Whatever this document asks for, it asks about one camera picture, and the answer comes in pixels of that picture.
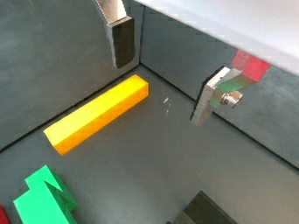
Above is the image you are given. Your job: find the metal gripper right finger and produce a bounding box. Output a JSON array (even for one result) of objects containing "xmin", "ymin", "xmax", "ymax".
[{"xmin": 189, "ymin": 49, "xmax": 271, "ymax": 127}]

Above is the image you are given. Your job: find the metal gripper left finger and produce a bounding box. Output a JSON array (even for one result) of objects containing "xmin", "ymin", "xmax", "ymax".
[{"xmin": 93, "ymin": 0, "xmax": 136, "ymax": 68}]

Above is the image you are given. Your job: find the red insertion board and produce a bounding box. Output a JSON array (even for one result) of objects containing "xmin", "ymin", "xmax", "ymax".
[{"xmin": 0, "ymin": 204, "xmax": 10, "ymax": 224}]

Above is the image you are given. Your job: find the green stepped arch block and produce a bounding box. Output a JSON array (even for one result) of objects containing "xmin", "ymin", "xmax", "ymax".
[{"xmin": 13, "ymin": 165, "xmax": 78, "ymax": 224}]

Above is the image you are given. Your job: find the yellow rectangular block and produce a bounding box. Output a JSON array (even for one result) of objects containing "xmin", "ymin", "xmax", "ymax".
[{"xmin": 44, "ymin": 74, "xmax": 148, "ymax": 155}]

